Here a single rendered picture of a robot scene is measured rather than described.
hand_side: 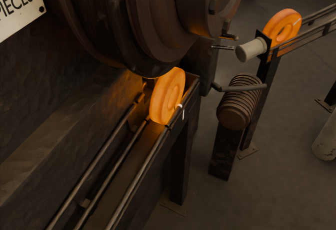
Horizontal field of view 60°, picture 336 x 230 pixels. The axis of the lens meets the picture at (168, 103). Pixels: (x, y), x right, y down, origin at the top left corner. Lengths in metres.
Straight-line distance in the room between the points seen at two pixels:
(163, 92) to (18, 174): 0.35
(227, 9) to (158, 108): 0.28
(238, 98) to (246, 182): 0.55
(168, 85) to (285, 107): 1.24
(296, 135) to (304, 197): 0.36
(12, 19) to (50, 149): 0.22
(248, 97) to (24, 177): 0.79
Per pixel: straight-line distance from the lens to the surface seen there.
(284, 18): 1.06
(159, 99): 0.69
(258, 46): 1.04
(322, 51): 2.38
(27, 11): 0.45
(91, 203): 0.68
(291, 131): 1.75
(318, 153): 1.67
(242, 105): 1.05
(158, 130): 0.78
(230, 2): 0.57
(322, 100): 1.98
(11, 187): 0.52
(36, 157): 0.53
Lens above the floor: 1.28
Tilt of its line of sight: 47 degrees down
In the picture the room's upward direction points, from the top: straight up
